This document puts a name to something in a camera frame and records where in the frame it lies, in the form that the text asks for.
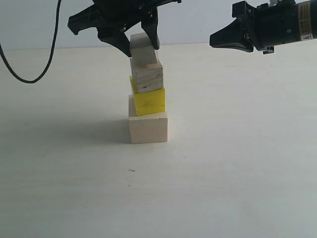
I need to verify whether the small pale wooden cube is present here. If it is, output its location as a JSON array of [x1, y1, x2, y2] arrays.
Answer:
[[130, 33, 158, 66]]

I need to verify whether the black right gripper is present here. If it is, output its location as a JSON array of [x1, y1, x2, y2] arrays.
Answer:
[[209, 1, 300, 54]]

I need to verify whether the yellow cube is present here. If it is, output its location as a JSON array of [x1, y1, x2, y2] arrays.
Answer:
[[130, 76, 166, 116]]

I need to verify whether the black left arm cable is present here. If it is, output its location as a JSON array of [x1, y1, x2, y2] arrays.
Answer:
[[0, 0, 62, 84]]

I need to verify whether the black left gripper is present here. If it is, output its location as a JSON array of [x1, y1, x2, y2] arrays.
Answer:
[[67, 0, 173, 58]]

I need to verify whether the large pale wooden cube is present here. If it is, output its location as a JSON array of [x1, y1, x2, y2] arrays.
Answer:
[[128, 95, 168, 144]]

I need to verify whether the medium layered plywood cube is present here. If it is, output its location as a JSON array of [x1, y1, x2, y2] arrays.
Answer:
[[130, 59, 164, 93]]

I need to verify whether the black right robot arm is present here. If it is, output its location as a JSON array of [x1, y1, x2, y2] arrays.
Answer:
[[210, 0, 317, 55]]

